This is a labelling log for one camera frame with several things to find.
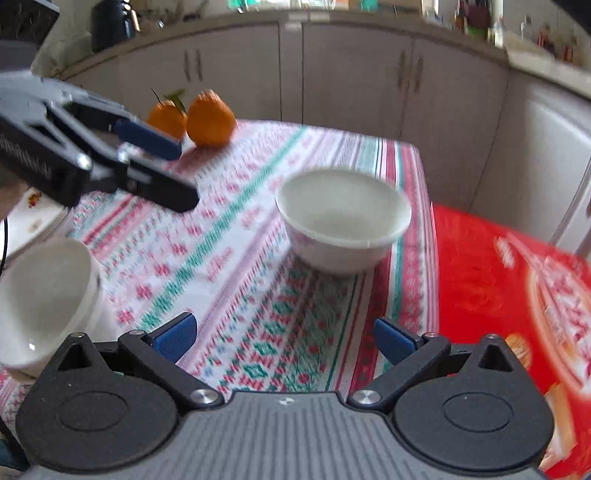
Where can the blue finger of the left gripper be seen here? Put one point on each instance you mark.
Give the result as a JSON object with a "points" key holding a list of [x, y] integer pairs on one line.
{"points": [[146, 180], [152, 141]]}

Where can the knife block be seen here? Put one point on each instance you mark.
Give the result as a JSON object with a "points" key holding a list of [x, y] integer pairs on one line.
{"points": [[477, 16]]}

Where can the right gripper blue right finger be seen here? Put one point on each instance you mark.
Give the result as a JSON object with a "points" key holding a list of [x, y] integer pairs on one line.
{"points": [[414, 359]]}

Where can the patterned tablecloth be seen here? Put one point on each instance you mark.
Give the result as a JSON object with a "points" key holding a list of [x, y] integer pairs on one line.
{"points": [[266, 321]]}

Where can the white bowl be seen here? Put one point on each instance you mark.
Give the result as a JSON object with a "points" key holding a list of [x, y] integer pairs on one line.
{"points": [[32, 330], [53, 269], [342, 221]]}

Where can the red gift box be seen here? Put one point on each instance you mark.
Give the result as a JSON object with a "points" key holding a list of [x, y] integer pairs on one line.
{"points": [[535, 296]]}

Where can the orange with leaf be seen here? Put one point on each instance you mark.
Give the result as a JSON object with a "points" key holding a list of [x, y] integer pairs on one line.
{"points": [[169, 114]]}

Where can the bumpy orange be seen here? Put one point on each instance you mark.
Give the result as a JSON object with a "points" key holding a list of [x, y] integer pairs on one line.
{"points": [[210, 122]]}

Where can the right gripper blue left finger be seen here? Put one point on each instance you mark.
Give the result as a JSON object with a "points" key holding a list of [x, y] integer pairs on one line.
{"points": [[152, 356]]}

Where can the white kitchen cabinets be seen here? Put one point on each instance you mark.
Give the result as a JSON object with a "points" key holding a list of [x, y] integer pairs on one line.
{"points": [[503, 133]]}

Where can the white plate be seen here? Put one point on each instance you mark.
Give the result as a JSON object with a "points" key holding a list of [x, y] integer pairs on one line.
{"points": [[33, 220]]}

